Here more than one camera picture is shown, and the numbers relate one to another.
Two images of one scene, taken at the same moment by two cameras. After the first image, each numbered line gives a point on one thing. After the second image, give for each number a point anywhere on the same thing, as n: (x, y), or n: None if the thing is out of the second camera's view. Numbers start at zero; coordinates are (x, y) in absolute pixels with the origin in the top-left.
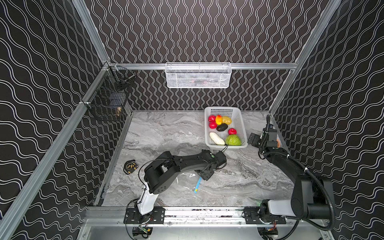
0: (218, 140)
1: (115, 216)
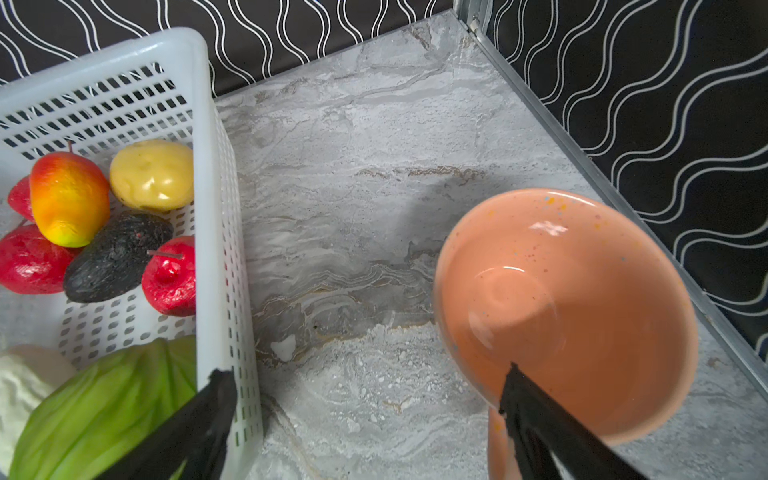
0: (27, 374)
1: None
